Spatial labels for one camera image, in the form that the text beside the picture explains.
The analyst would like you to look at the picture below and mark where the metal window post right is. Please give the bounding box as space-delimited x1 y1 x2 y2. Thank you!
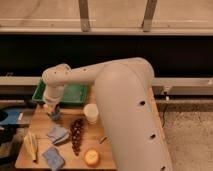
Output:
142 0 157 32

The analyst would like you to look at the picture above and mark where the yellow corn cob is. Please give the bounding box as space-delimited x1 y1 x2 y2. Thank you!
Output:
24 132 38 162

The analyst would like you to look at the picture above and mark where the bunch of dark grapes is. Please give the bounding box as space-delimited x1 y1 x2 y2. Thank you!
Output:
70 118 84 156

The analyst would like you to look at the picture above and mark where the metal window post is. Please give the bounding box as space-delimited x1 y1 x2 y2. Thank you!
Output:
142 0 157 32
78 0 90 32

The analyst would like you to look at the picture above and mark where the blue cloth lower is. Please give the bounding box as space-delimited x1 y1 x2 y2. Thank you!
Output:
42 147 65 171

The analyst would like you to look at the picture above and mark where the blue plastic cup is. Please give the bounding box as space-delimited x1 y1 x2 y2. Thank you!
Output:
50 106 60 121

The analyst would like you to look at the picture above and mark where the round yellow bread bun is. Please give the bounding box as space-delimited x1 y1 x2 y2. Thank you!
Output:
84 149 100 167

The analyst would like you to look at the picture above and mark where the blue object at left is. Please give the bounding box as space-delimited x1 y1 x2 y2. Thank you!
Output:
0 107 31 127

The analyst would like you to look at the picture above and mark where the metal window post left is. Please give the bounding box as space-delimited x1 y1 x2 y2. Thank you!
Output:
78 0 90 32

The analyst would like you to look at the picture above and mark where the green plastic tray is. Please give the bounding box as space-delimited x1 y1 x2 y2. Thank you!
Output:
32 80 88 107

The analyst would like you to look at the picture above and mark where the blue cloth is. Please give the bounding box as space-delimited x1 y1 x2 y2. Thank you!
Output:
42 147 65 171
47 125 69 145

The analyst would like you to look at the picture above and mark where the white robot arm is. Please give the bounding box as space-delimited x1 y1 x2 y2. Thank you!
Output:
42 58 173 171

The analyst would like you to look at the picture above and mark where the white plastic cup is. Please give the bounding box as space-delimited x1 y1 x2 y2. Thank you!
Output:
83 103 99 124

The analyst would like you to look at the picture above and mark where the blue cloth upper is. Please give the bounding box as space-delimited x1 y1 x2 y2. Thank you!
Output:
47 125 69 145

